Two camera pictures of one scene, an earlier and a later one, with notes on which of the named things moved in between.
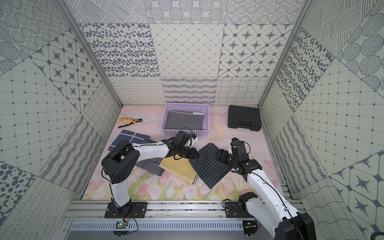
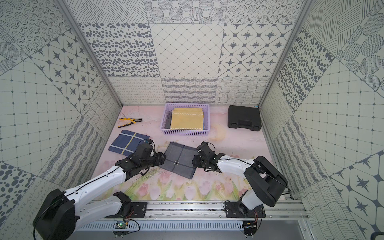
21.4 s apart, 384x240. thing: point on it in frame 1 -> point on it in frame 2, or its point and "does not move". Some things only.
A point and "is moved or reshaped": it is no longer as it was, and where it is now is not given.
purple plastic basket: [195, 117] does not move
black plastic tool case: [244, 117] does not move
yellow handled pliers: [134, 121] does not move
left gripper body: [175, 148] -> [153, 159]
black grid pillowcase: [211, 169] is moved or reshaped
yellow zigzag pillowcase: [182, 167] -> [187, 119]
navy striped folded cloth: [133, 137] does not move
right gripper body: [227, 158] -> [199, 162]
